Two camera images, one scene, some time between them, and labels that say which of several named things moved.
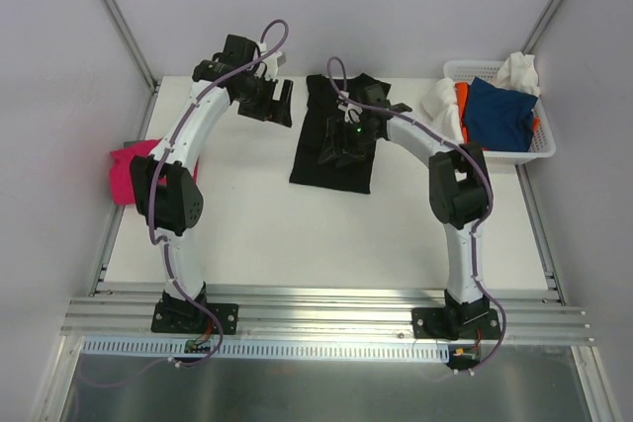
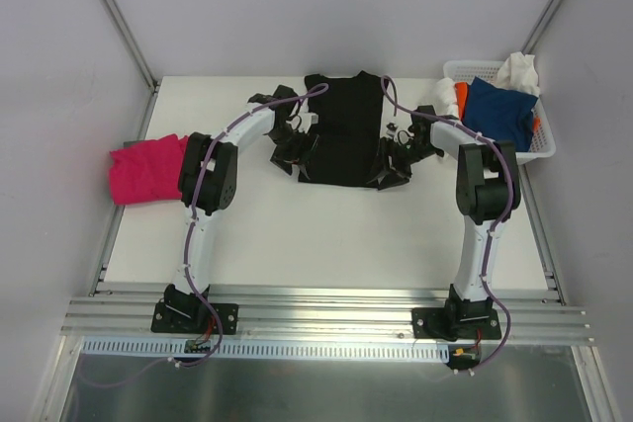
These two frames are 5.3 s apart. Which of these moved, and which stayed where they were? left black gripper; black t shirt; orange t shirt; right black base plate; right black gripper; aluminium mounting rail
Moved: right black gripper; left black gripper
Stayed: aluminium mounting rail; black t shirt; right black base plate; orange t shirt
